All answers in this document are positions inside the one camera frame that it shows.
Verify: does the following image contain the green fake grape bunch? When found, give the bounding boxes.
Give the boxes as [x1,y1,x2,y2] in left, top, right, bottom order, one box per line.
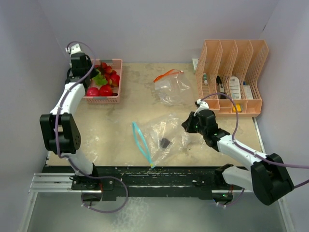
[91,69,108,87]

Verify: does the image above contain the bunch of small red fruits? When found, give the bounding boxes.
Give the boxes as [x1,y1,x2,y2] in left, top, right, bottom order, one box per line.
[96,62,117,85]

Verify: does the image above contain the dark red fake fig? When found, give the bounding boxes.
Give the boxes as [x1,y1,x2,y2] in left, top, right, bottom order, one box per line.
[160,138,171,149]

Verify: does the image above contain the pink perforated plastic basket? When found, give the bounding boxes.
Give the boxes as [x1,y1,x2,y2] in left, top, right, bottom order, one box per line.
[84,59,123,104]

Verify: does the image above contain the dark red fake apple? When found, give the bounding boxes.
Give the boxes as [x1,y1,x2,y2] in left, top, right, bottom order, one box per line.
[99,85,113,97]

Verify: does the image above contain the orange zip bag with apples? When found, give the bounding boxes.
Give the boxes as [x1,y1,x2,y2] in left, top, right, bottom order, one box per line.
[153,69,194,106]

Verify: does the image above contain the blue zip bag small fruits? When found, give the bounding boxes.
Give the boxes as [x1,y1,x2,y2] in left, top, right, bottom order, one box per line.
[132,114,191,169]

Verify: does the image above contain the large pink red apple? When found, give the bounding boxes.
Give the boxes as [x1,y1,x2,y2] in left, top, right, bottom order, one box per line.
[86,87,100,97]

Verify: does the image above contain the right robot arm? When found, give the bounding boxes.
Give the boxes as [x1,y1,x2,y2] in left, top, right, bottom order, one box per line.
[182,109,295,205]

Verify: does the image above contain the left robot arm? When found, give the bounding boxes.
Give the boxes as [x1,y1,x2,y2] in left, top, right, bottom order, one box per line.
[40,50,99,189]

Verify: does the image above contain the yellow object in organizer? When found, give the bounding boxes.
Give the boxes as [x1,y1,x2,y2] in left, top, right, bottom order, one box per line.
[232,104,243,113]

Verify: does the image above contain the black item in organizer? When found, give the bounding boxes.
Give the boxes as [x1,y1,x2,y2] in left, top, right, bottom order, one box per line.
[216,76,226,100]

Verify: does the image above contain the white bottle in organizer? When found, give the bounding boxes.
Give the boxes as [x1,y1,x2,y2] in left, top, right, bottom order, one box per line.
[228,76,241,100]

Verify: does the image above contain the small green capped bottle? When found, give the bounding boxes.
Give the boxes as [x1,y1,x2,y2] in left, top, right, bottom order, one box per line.
[203,73,208,85]

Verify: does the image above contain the white box in organizer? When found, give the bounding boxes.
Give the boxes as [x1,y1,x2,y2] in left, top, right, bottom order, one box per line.
[243,85,253,100]

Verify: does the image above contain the orange desk file organizer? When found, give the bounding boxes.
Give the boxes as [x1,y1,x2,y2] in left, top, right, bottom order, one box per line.
[196,40,269,117]

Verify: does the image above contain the white box behind organizer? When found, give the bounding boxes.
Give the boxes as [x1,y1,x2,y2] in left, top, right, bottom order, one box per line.
[192,58,199,74]

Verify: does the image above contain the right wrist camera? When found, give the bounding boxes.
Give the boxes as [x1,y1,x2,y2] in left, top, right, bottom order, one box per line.
[194,99,209,116]

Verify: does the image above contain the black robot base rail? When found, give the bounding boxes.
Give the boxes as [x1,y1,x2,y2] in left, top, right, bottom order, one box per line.
[71,166,244,201]

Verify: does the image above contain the aluminium frame rail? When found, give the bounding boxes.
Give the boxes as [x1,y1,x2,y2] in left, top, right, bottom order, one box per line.
[28,173,80,193]

